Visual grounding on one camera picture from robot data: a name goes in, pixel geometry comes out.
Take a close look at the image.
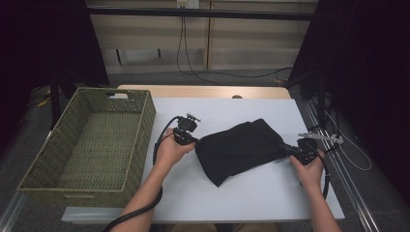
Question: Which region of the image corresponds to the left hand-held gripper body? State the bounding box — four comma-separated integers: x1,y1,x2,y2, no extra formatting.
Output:
172,112,201,147

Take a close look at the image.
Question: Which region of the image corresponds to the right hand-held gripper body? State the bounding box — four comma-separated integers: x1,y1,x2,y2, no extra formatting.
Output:
289,130,339,166

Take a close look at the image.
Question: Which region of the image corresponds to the black t-shirt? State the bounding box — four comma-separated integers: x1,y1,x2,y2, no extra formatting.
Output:
194,118,293,188

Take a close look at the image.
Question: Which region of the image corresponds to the green woven basket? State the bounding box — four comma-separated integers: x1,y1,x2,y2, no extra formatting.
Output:
16,86,158,209

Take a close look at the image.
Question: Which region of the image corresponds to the person's right hand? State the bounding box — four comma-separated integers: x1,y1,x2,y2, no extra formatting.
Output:
288,151,327,195

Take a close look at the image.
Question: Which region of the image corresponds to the person's left hand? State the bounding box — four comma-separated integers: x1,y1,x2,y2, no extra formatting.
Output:
154,128,196,177

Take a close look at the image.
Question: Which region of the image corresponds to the black metal stand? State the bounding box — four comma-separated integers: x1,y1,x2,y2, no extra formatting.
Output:
283,69,328,130

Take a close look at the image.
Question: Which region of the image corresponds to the white table mat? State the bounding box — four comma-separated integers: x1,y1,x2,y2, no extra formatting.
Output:
61,97,346,225

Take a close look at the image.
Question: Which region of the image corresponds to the black curtain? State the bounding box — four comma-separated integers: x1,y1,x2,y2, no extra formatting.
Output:
0,0,110,146
288,0,410,207

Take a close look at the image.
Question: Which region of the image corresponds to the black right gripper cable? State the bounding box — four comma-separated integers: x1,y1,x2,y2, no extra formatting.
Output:
317,149,332,200

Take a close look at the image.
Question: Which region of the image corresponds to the white cable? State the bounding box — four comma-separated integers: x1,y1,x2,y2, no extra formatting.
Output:
323,109,373,172

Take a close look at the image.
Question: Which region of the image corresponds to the aluminium floor rail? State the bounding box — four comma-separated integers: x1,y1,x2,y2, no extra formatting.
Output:
303,100,381,232
0,192,28,232

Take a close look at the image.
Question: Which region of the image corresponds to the black power cable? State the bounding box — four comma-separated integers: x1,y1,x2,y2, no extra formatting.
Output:
176,15,223,86
183,15,294,79

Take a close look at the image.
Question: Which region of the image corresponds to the white wall socket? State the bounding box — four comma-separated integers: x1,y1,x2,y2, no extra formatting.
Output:
176,0,200,10

